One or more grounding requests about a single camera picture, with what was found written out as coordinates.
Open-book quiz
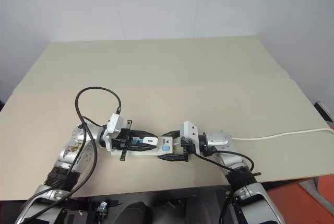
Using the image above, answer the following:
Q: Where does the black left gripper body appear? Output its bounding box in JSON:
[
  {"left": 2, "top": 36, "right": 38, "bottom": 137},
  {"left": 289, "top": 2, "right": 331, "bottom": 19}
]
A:
[{"left": 111, "top": 119, "right": 134, "bottom": 162}]

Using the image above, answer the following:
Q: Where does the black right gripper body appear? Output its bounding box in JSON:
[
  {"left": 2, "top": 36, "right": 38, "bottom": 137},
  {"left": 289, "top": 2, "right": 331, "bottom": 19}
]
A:
[{"left": 179, "top": 137, "right": 197, "bottom": 162}]

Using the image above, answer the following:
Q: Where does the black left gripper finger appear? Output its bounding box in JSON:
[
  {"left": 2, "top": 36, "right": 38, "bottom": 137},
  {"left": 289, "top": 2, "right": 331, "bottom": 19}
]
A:
[
  {"left": 129, "top": 129, "right": 156, "bottom": 138},
  {"left": 127, "top": 145, "right": 157, "bottom": 155}
]

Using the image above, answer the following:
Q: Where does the white power strip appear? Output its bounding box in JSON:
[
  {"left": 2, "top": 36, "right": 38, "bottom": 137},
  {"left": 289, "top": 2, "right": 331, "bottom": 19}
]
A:
[{"left": 111, "top": 135, "right": 176, "bottom": 160}]

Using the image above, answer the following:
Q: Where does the white charger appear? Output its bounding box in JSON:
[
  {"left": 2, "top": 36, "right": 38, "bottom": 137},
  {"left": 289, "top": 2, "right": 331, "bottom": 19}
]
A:
[{"left": 132, "top": 137, "right": 159, "bottom": 148}]

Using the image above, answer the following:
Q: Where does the dark rounded shape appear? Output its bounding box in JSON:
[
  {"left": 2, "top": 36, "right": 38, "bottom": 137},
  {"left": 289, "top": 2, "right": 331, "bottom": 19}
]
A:
[{"left": 122, "top": 201, "right": 155, "bottom": 224}]

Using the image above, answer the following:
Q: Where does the small metal clamp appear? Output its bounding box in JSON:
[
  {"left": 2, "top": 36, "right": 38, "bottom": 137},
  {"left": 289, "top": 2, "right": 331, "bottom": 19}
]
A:
[{"left": 96, "top": 201, "right": 109, "bottom": 220}]

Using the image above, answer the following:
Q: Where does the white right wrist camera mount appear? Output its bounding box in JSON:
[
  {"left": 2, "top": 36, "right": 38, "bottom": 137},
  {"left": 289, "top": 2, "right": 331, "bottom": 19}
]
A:
[{"left": 179, "top": 121, "right": 201, "bottom": 156}]

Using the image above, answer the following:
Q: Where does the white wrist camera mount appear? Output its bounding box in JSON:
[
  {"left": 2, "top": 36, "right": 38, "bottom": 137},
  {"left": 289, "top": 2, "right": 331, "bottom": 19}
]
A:
[
  {"left": 179, "top": 121, "right": 201, "bottom": 156},
  {"left": 100, "top": 113, "right": 124, "bottom": 149}
]

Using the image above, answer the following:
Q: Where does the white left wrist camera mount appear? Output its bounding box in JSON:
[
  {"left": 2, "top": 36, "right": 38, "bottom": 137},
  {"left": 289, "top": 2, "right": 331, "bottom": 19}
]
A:
[{"left": 100, "top": 113, "right": 124, "bottom": 149}]

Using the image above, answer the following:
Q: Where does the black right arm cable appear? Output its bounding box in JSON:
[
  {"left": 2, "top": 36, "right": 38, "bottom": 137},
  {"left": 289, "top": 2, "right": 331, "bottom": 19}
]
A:
[{"left": 192, "top": 150, "right": 262, "bottom": 224}]

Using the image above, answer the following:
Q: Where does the white power strip cable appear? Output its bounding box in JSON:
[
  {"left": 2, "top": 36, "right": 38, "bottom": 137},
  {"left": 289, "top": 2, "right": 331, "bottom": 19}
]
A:
[{"left": 231, "top": 127, "right": 334, "bottom": 141}]

